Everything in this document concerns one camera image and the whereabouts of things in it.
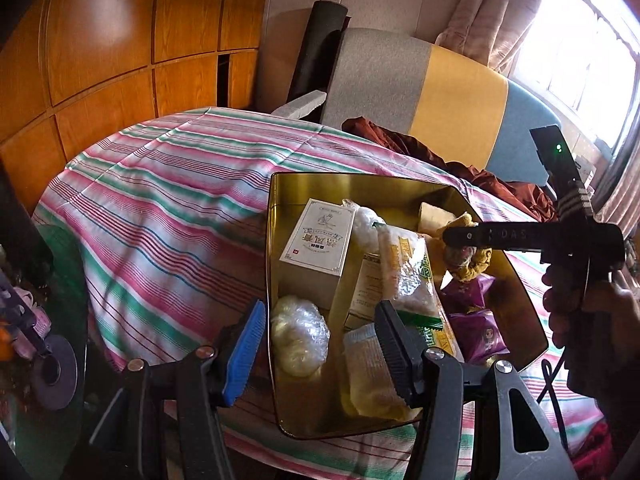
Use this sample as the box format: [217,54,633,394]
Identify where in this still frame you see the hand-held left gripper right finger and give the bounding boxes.
[374,301,581,480]

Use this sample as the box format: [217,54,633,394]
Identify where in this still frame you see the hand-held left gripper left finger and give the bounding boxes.
[90,300,267,480]

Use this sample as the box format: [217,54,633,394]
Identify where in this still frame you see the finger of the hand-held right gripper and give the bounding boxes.
[442,224,542,252]

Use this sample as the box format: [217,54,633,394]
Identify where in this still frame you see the white towel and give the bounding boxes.
[341,322,423,421]

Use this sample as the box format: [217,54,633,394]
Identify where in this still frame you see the white plastic-wrapped ball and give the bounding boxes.
[342,200,386,253]
[270,294,332,378]

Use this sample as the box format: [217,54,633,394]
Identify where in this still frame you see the purple snack packet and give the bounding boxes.
[440,272,496,313]
[447,310,511,363]

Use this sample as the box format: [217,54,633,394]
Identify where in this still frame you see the slim green cardboard box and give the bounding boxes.
[345,252,396,331]

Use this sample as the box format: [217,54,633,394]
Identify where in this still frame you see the green-edged cracker packet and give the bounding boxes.
[376,222,466,361]

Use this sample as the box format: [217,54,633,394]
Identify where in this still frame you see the gold metal tin box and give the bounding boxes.
[265,171,548,441]

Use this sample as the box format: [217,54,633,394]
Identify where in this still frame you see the cream cardboard box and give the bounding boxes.
[277,197,358,311]

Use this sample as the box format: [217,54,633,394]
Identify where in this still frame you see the person's right hand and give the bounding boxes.
[542,262,640,361]

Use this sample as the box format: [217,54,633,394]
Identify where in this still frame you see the beige patterned curtain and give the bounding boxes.
[595,125,640,241]
[435,0,553,71]

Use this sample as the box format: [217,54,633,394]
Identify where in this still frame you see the maroon quilt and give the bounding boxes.
[342,116,558,223]

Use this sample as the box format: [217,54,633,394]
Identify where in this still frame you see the grey yellow blue headboard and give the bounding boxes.
[320,27,563,186]

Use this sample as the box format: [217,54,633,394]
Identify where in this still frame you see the green glass table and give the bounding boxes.
[0,225,91,480]

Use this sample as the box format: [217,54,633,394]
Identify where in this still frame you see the window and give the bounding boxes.
[515,0,640,151]

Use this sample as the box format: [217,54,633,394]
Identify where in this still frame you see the grey tape roll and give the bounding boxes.
[27,336,78,411]

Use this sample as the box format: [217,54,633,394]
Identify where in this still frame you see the striped pink green blanket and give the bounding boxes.
[30,106,626,480]

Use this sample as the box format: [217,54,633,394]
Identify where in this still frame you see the red cloth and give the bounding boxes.
[575,420,640,480]

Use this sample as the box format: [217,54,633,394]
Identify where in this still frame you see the black rolled mat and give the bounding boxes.
[286,0,351,111]

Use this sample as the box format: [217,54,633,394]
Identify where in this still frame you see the wooden wardrobe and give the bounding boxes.
[0,0,273,216]

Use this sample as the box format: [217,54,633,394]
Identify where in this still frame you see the black cable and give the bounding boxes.
[537,345,571,461]

